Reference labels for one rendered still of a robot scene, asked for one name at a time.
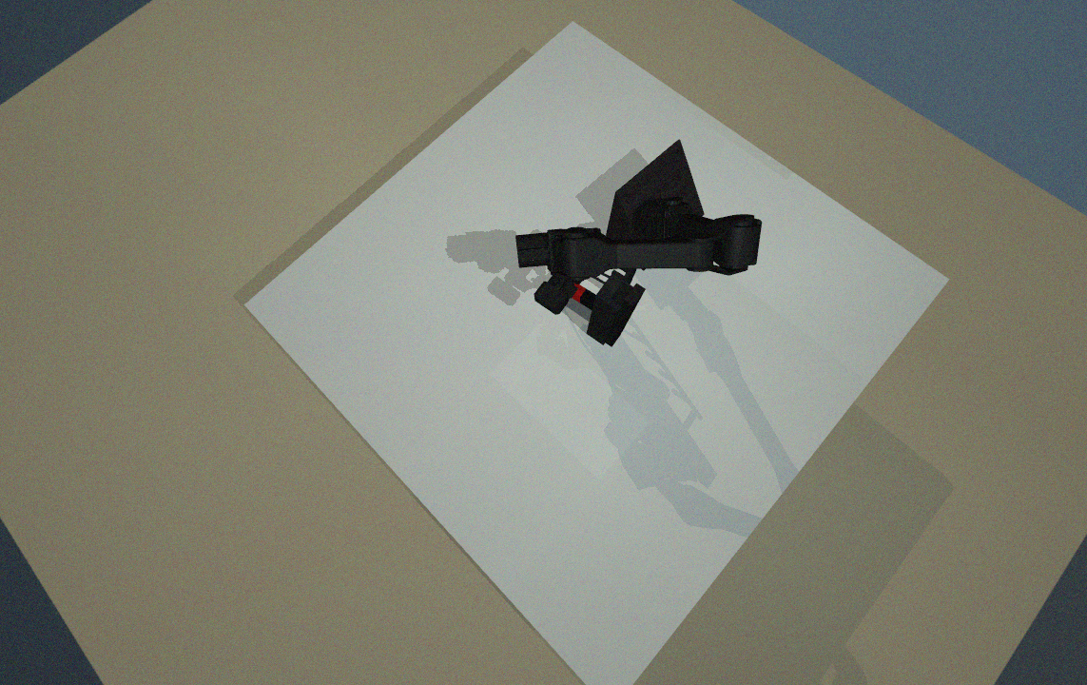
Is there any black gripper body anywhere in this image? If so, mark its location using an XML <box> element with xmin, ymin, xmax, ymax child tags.
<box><xmin>534</xmin><ymin>276</ymin><xmax>579</xmax><ymax>315</ymax></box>

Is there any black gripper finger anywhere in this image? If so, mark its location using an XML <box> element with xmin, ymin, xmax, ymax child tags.
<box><xmin>548</xmin><ymin>275</ymin><xmax>578</xmax><ymax>298</ymax></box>

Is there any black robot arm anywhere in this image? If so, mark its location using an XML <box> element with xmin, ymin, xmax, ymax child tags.
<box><xmin>515</xmin><ymin>196</ymin><xmax>762</xmax><ymax>282</ymax></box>

